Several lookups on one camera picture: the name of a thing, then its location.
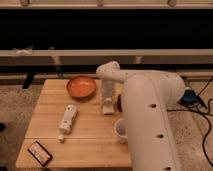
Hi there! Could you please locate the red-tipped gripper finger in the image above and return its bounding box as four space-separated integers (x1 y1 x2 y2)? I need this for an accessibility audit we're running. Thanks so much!
117 94 122 112

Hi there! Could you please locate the white sponge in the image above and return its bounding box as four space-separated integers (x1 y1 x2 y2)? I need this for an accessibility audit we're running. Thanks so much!
102 98 114 115

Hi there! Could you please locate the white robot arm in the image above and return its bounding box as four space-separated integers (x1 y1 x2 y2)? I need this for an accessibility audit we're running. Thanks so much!
96 61 185 171

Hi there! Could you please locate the white cup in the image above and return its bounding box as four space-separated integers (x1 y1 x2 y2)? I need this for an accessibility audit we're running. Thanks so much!
114 118 127 144

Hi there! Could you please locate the orange bowl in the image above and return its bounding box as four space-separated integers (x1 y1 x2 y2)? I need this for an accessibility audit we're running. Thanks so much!
66 76 96 98

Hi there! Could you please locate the white plastic bottle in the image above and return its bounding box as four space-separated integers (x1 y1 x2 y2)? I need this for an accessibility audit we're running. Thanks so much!
58 105 78 143

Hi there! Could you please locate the blue object on floor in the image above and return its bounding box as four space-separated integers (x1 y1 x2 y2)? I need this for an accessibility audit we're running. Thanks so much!
180 89 199 105

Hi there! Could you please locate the black and orange box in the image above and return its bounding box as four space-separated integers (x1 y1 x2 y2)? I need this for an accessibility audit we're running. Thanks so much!
27 141 52 167

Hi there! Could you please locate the black cable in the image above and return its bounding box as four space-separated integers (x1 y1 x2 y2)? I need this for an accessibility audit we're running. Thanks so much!
166 75 213 168

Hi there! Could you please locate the grey metal rail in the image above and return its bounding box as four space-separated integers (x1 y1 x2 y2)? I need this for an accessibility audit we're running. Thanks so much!
0 49 213 66

